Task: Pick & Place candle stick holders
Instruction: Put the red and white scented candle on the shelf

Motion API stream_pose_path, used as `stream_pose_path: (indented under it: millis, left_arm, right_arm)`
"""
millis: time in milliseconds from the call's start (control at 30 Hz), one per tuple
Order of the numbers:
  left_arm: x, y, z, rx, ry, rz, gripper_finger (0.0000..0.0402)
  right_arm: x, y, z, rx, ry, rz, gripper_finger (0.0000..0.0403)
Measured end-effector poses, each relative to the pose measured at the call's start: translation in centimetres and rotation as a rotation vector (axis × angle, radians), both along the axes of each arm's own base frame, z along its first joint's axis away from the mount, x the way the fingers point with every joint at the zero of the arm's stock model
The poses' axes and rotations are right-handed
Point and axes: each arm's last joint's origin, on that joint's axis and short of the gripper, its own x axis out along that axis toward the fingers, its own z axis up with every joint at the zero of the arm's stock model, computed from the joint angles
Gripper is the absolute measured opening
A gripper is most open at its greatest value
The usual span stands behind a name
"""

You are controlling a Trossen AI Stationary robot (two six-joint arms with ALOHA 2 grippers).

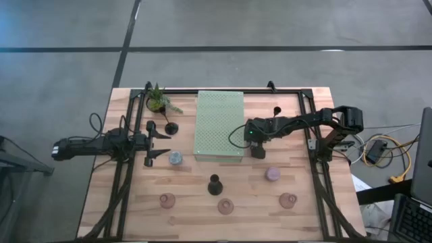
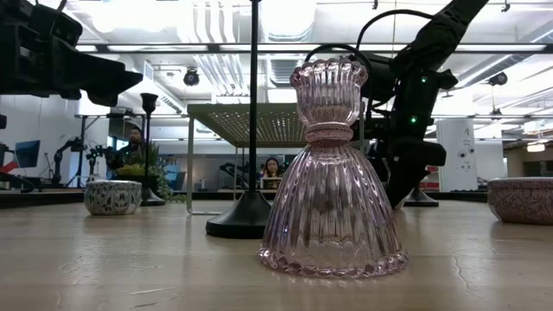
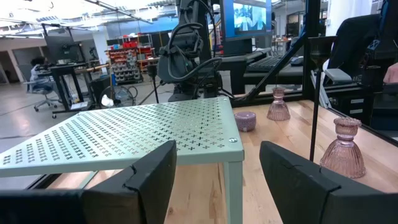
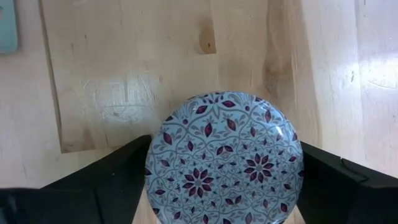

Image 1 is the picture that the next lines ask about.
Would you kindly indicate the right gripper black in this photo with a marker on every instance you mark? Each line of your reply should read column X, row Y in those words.
column 263, row 130

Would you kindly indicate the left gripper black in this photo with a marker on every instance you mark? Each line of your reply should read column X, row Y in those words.
column 149, row 145

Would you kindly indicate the tall black candlestick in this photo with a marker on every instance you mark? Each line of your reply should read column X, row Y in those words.
column 277, row 110
column 215, row 187
column 171, row 128

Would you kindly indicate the blue-grey round candle holder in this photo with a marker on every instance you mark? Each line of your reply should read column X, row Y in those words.
column 175, row 158

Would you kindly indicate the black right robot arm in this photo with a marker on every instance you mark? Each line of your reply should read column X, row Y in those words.
column 351, row 118

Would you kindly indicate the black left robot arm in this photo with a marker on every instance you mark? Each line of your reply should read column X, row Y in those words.
column 84, row 146

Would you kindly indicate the potted green plant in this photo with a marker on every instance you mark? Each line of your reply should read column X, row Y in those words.
column 156, row 103

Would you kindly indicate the green perforated metal shelf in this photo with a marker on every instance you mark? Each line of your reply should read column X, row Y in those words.
column 218, row 125

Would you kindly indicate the white paper sheet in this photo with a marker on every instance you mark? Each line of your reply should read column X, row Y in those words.
column 360, row 185

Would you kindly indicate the black power adapter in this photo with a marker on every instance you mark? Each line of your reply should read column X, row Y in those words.
column 376, row 152

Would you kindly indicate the black bench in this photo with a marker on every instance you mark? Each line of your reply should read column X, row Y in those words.
column 381, row 193

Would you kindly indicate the crumpled grey bag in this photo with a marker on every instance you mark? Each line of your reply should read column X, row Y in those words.
column 375, row 217

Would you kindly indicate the dark grey stand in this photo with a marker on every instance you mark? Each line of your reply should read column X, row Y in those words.
column 23, row 163

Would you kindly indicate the dark laptop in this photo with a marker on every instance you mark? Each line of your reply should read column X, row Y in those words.
column 413, row 219

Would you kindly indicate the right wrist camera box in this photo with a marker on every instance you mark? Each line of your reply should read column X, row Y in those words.
column 251, row 129

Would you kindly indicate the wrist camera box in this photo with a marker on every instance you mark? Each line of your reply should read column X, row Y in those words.
column 118, row 135
column 251, row 129

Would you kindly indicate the black table frame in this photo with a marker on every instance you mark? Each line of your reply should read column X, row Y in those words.
column 136, row 111

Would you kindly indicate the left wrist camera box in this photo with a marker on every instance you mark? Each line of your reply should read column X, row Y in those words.
column 118, row 135

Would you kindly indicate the silver metal bracket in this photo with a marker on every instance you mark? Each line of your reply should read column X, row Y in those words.
column 312, row 144

